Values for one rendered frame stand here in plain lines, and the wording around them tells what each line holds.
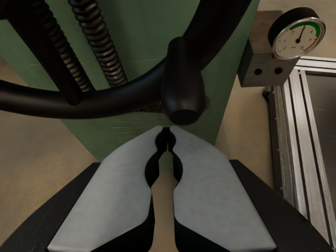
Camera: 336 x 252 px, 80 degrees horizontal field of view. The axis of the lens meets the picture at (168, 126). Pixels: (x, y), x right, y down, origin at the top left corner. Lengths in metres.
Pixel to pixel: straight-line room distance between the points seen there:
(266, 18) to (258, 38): 0.06
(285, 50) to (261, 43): 0.06
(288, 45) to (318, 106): 0.62
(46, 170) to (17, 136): 0.28
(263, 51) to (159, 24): 0.17
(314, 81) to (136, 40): 0.81
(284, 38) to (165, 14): 0.17
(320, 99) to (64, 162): 1.09
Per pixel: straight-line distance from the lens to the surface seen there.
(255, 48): 0.38
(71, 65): 0.26
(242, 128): 1.02
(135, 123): 0.56
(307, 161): 0.77
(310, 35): 0.35
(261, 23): 0.44
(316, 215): 0.72
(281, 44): 0.34
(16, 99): 0.23
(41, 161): 1.10
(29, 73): 0.50
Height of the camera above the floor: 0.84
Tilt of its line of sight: 58 degrees down
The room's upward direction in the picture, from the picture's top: 6 degrees counter-clockwise
